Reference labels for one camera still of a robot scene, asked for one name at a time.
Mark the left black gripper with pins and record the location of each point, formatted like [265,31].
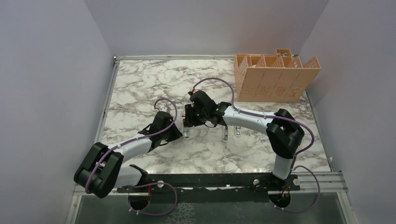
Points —
[176,133]

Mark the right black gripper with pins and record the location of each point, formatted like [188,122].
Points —
[190,121]

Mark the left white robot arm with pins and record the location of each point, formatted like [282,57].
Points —
[101,169]

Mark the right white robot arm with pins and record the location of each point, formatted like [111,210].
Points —
[284,133]

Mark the orange desk organizer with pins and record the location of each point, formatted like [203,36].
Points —
[278,78]

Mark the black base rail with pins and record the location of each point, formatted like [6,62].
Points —
[211,188]

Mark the aluminium table frame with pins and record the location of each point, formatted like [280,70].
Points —
[136,84]

